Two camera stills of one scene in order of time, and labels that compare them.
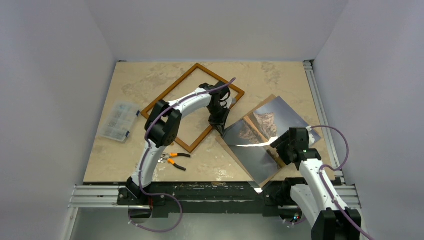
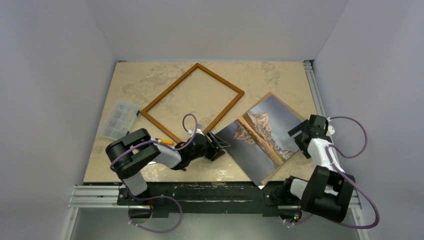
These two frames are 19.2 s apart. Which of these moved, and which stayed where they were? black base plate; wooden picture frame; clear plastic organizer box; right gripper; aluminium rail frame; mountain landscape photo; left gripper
Moved: left gripper; right gripper; mountain landscape photo
Stayed: black base plate; clear plastic organizer box; aluminium rail frame; wooden picture frame
